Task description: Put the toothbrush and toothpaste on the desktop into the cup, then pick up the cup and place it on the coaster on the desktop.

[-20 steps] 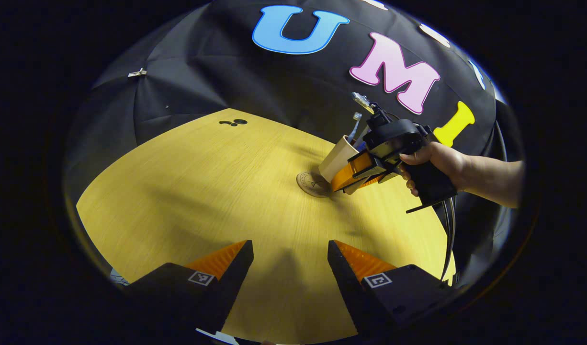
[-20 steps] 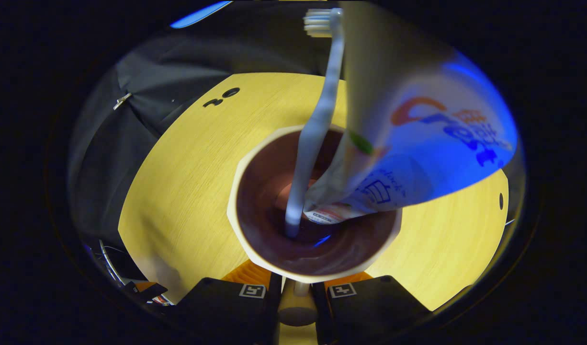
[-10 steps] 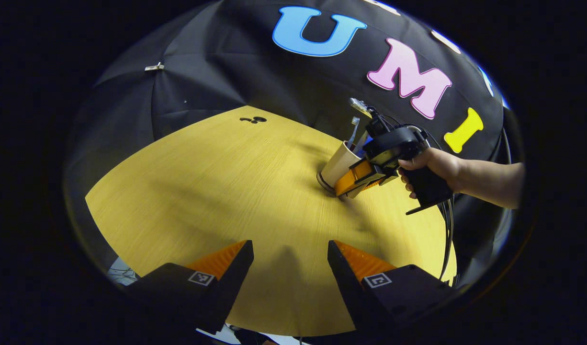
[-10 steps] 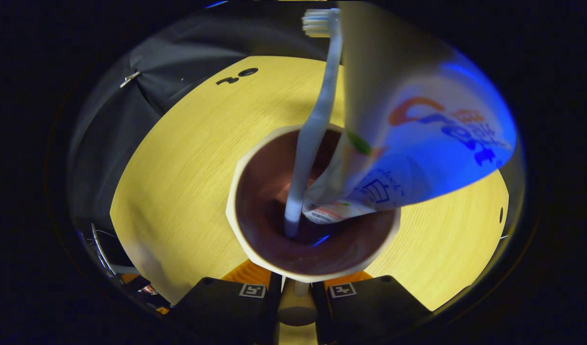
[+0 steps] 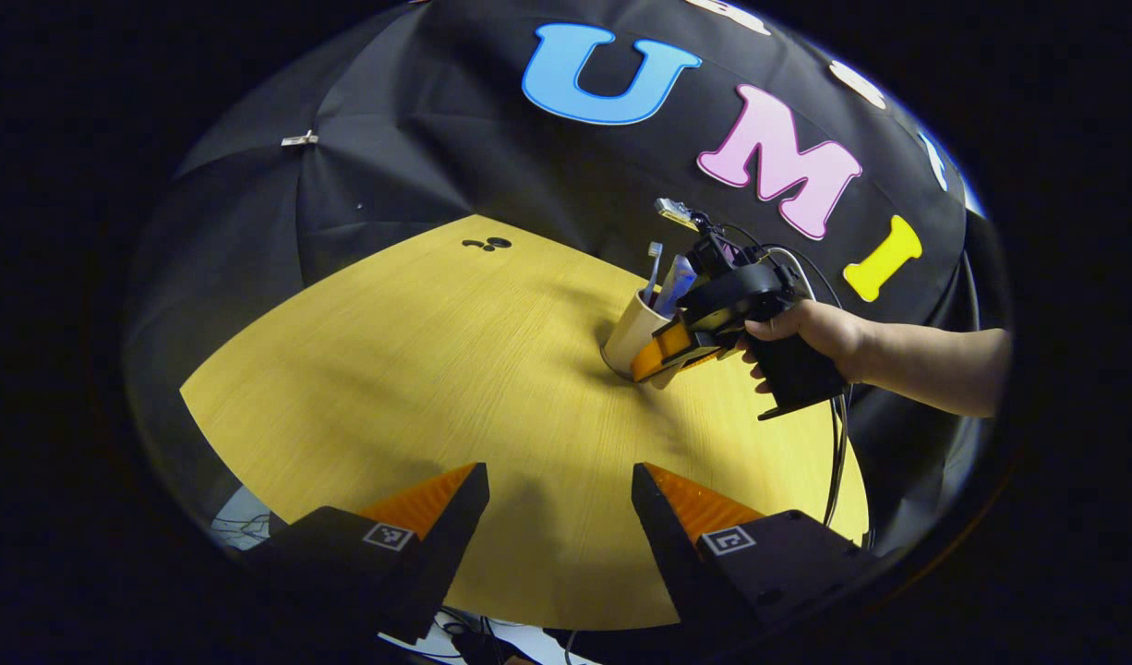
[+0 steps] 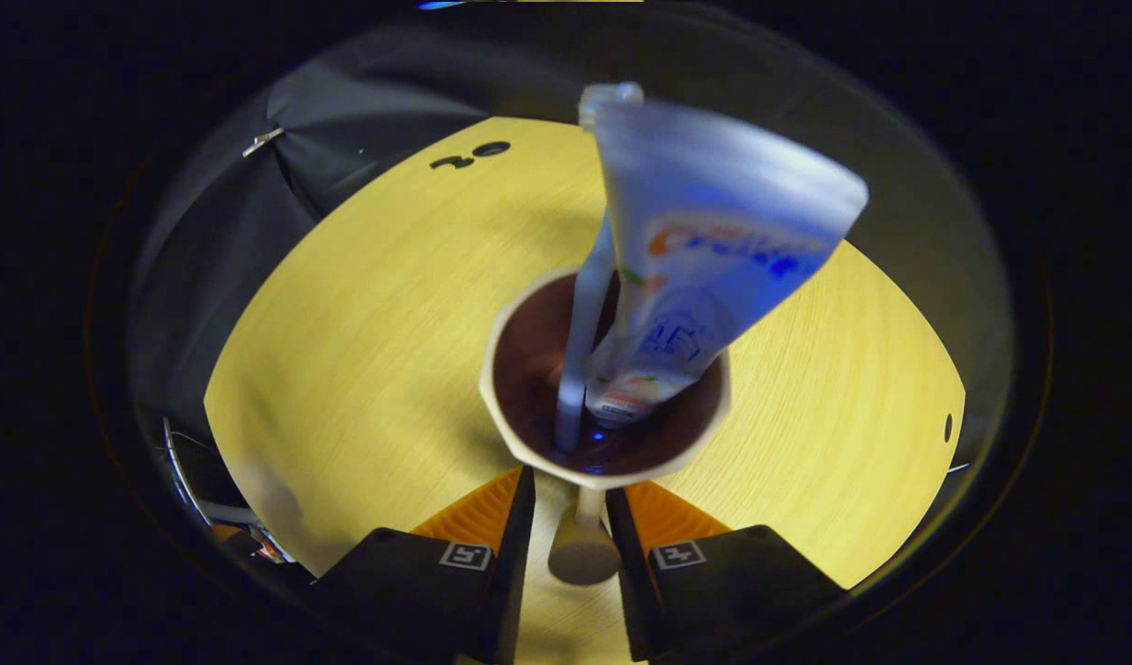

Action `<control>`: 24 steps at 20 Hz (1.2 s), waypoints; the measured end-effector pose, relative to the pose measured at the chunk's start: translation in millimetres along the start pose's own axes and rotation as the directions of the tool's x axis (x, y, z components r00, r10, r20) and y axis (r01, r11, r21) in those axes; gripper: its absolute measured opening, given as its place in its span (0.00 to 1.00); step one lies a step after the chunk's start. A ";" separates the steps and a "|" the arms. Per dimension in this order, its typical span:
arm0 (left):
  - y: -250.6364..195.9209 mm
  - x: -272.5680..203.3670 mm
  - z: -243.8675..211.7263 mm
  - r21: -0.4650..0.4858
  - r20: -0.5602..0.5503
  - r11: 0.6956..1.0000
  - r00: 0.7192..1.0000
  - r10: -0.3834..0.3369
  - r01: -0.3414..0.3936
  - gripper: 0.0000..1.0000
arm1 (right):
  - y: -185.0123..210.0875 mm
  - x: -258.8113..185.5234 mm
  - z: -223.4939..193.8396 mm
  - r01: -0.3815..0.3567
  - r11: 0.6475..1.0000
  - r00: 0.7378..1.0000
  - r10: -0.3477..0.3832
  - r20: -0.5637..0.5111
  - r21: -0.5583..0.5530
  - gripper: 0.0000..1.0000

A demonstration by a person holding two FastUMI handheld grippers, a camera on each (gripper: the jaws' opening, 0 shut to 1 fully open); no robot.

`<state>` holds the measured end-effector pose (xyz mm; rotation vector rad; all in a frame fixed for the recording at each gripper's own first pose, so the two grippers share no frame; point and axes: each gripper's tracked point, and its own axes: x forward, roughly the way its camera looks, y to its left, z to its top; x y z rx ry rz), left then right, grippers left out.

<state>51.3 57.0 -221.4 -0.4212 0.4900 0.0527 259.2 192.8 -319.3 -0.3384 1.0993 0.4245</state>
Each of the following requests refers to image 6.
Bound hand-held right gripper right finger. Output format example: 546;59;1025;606
605;479;849;663

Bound white toothbrush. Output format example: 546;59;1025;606
554;81;645;453

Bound white cable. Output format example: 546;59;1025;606
163;416;258;526

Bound beige cup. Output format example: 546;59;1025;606
479;266;733;586

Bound white toothpaste tube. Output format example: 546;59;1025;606
584;97;870;429

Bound wooden desktop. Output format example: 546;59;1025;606
203;115;967;664

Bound black backdrop cloth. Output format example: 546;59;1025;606
127;0;1015;481

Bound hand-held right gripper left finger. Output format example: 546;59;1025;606
310;464;537;665

